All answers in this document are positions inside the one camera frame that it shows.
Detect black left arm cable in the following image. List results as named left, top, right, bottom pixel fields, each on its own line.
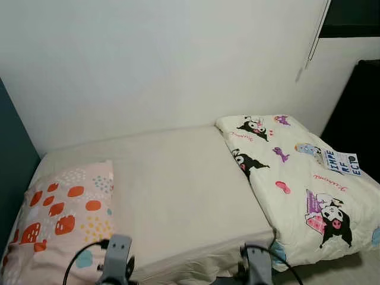
left=62, top=239, right=111, bottom=285

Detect white book blue letters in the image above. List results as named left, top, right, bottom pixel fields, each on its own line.
left=325, top=150, right=362, bottom=177

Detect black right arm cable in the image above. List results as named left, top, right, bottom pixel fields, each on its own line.
left=243, top=245, right=305, bottom=285

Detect teal upholstered headboard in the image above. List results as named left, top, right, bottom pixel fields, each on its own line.
left=0, top=77, right=41, bottom=238

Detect pink patterned pillow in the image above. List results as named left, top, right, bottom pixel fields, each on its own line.
left=0, top=160, right=117, bottom=285

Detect bed with cream sheet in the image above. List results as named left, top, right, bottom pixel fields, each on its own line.
left=3, top=125, right=380, bottom=285

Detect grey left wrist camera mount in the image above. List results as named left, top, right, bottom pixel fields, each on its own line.
left=102, top=234, right=133, bottom=281

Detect window blind pull cord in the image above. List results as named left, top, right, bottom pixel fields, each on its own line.
left=304, top=0, right=331, bottom=64

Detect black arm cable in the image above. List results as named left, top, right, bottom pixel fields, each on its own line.
left=243, top=245, right=305, bottom=285
left=62, top=239, right=111, bottom=285

